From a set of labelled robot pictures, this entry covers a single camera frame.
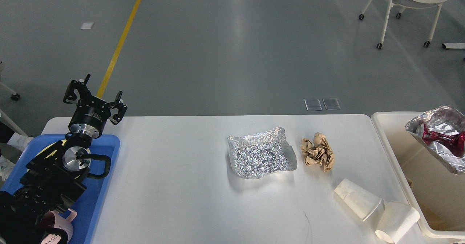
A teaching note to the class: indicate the white paper cup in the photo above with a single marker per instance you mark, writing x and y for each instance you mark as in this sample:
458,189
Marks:
396,221
361,201

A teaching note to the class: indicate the white bar on floor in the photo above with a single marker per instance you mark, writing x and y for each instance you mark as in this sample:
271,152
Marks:
448,46

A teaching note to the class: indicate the right clear floor plate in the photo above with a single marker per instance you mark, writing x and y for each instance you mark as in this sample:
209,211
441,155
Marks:
331,104

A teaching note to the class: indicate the clear floor plate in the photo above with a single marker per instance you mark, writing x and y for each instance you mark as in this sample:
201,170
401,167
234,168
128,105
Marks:
313,105
331,104

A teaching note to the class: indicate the pink ribbed mug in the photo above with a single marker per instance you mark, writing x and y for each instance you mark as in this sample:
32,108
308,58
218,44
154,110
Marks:
53,220

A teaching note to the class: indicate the aluminium foil sheet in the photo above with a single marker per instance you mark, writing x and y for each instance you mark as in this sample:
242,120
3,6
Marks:
260,154

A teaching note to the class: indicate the beige plastic bin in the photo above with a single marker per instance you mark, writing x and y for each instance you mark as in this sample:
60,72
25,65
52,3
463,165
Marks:
429,187

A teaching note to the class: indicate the left clear floor plate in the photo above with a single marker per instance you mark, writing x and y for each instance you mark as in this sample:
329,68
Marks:
313,105

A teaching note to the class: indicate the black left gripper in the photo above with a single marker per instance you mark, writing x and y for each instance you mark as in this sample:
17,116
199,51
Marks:
86,119

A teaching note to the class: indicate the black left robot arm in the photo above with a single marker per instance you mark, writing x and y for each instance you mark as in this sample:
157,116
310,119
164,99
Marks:
54,178

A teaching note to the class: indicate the blue plastic tray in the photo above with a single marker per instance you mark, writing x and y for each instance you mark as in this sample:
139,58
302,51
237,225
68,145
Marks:
90,203

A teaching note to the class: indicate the person in black clothes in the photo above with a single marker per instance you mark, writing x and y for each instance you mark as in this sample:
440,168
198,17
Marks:
12,138

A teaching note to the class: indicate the brown paper ball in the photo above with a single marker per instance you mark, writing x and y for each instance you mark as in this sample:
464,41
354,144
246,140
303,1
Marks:
318,152

